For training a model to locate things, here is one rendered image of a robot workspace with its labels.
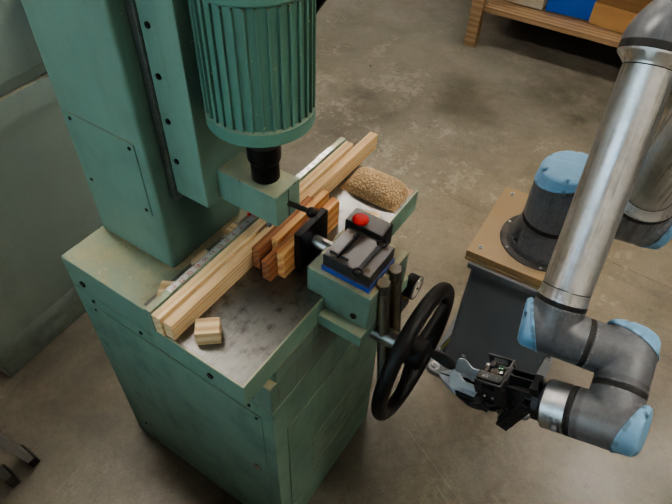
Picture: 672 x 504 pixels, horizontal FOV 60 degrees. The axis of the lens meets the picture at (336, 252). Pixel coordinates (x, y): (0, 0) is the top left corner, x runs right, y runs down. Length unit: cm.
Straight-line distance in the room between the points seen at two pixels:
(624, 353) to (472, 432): 96
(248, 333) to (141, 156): 36
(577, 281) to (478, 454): 100
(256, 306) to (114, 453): 104
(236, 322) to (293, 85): 43
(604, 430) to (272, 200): 67
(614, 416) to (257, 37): 81
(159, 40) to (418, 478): 143
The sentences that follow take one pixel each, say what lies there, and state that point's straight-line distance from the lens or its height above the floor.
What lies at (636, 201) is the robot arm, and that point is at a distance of 150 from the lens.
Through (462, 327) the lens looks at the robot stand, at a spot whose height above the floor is 26.
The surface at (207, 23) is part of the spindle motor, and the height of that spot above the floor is 138.
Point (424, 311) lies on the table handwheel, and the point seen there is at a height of 95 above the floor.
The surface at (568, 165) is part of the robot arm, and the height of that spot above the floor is 85.
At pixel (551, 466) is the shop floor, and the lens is 202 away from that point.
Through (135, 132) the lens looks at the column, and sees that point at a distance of 106.
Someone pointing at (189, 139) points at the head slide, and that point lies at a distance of 102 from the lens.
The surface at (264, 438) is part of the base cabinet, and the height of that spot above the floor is 58.
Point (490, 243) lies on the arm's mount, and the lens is 168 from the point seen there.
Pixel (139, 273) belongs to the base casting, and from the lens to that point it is 130.
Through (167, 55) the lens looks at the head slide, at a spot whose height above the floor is 130.
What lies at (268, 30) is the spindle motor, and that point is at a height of 138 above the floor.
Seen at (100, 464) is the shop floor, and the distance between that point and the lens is 200.
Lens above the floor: 174
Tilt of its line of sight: 47 degrees down
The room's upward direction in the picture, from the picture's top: 3 degrees clockwise
